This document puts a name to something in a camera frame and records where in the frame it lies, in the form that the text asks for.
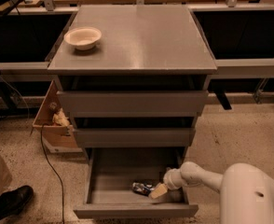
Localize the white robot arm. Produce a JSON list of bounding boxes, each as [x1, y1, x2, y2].
[[149, 161, 274, 224]]

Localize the black leather shoe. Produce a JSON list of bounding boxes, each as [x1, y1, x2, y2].
[[0, 185, 34, 220]]

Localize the grey drawer cabinet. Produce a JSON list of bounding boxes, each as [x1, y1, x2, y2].
[[48, 5, 216, 218]]

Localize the wooden box on floor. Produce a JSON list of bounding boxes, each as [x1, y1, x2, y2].
[[33, 81, 78, 152]]

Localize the grey drawer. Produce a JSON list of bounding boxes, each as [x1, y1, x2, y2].
[[74, 147, 199, 218], [74, 117, 195, 147], [56, 75, 209, 117]]

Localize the grey bottom drawer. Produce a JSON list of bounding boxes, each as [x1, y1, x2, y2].
[[74, 147, 199, 218]]

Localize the grey middle drawer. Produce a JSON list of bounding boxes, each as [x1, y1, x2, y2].
[[74, 117, 195, 147]]

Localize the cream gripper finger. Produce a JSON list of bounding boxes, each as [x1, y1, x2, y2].
[[149, 183, 168, 199]]

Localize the grey top drawer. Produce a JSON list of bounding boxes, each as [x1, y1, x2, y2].
[[56, 75, 209, 117]]

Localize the crumpled item in box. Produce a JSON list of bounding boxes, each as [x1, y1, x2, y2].
[[48, 102, 70, 127]]

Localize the grey metal rail frame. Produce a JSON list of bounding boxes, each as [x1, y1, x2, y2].
[[0, 6, 274, 80]]

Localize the white paper bowl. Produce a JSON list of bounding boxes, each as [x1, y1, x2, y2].
[[63, 27, 102, 50]]

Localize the silver blue redbull can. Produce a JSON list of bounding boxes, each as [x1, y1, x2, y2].
[[132, 182, 155, 196]]

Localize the black floor cable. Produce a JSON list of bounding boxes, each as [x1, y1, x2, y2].
[[39, 122, 66, 224]]

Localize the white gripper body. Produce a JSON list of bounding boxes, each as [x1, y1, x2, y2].
[[163, 169, 184, 190]]

